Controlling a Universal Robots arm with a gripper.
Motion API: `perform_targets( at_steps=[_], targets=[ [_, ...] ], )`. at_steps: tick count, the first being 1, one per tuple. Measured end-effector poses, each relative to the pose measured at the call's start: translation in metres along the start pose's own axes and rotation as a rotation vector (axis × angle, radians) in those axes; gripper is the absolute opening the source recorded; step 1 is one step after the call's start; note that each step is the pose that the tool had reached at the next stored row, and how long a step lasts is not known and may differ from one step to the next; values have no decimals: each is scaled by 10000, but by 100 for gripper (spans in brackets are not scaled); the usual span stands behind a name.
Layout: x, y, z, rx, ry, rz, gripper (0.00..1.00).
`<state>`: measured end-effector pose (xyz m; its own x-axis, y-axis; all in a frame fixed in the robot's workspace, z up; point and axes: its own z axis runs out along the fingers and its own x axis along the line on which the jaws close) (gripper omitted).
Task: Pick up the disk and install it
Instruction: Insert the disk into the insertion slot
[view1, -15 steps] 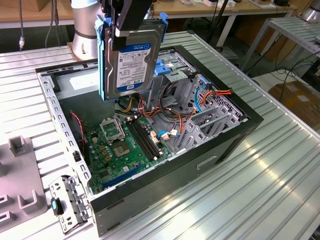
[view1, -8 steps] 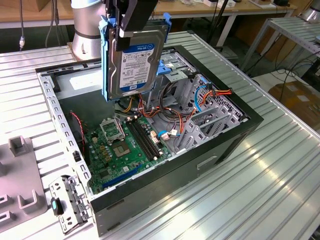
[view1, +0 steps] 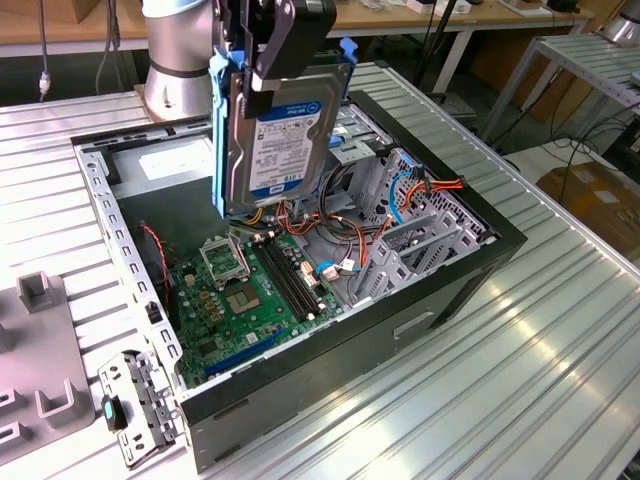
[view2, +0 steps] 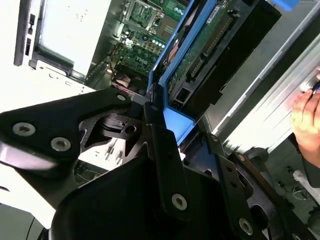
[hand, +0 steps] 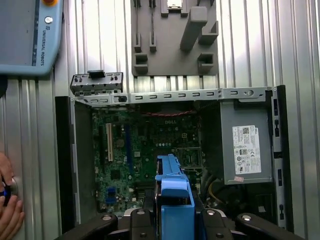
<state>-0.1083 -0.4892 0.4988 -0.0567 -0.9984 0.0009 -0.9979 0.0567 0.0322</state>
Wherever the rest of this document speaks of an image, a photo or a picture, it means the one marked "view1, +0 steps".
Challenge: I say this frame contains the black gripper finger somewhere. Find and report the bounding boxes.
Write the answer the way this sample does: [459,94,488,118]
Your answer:
[239,0,297,120]
[222,0,240,51]

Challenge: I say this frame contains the hard disk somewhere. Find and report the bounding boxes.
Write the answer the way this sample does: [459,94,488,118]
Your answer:
[208,37,359,221]

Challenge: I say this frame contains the grey metal disk bay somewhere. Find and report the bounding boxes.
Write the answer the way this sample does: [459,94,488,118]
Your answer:
[349,147,499,309]

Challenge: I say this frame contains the blue plastic drive latch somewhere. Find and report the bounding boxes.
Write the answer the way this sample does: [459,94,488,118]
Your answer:
[327,124,352,152]

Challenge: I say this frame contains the grey power supply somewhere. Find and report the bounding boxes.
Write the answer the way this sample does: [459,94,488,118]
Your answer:
[102,137,224,261]

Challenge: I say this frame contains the metal socket cover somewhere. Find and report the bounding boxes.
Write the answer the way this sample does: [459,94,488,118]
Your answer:
[198,232,251,290]

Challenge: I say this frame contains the black RAM slot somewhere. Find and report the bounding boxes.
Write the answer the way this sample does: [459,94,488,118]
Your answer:
[258,239,312,321]
[264,238,317,318]
[270,236,324,315]
[252,240,307,324]

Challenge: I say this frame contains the CPU socket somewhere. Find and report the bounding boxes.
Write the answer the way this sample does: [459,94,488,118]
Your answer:
[222,279,264,317]

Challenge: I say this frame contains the green motherboard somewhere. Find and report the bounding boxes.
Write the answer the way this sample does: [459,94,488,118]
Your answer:
[167,232,346,389]

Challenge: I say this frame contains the blue expansion slot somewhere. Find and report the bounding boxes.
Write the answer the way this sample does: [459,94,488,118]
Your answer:
[204,327,286,380]

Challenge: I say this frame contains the black open PC case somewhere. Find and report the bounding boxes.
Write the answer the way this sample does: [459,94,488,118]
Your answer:
[69,89,529,474]

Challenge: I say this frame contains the metal slat side table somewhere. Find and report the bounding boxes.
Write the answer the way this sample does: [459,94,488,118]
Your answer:
[479,32,640,146]

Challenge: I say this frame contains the grey parts rack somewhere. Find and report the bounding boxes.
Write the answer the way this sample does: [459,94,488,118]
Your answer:
[0,272,96,464]

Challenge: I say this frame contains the black teal latch tab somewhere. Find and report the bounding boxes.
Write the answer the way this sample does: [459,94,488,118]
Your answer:
[101,393,127,432]

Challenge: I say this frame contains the brown cardboard box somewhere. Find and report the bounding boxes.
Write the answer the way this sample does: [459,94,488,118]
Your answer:
[537,160,640,259]

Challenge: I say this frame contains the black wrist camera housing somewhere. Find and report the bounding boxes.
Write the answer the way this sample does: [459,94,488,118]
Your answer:
[293,0,338,80]

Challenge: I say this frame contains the black sleeved wire bundle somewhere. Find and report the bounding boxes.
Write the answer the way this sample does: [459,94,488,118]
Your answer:
[319,164,364,226]

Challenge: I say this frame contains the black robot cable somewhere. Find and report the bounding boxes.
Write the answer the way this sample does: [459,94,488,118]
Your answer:
[94,0,124,94]
[37,0,54,104]

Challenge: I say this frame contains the blue flat data wire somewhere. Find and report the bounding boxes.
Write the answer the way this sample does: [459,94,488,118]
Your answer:
[387,158,426,226]

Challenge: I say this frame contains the orange red wire bundle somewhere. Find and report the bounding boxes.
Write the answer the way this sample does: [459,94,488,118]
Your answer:
[272,199,396,281]

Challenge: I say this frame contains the blue wire with white label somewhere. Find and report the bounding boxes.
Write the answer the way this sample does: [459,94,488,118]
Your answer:
[313,258,362,282]

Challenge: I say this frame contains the orange red power wire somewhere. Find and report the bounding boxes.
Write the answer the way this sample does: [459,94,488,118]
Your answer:
[399,172,466,211]

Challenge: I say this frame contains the grey card retention bracket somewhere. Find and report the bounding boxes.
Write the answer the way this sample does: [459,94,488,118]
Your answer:
[97,349,182,470]

